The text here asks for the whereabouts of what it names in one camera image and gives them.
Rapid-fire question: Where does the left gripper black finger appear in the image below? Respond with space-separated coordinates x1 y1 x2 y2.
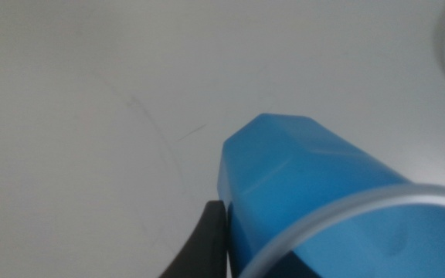
158 200 229 278

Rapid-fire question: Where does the blue plastic cup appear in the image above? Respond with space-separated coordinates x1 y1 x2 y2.
216 112 445 278

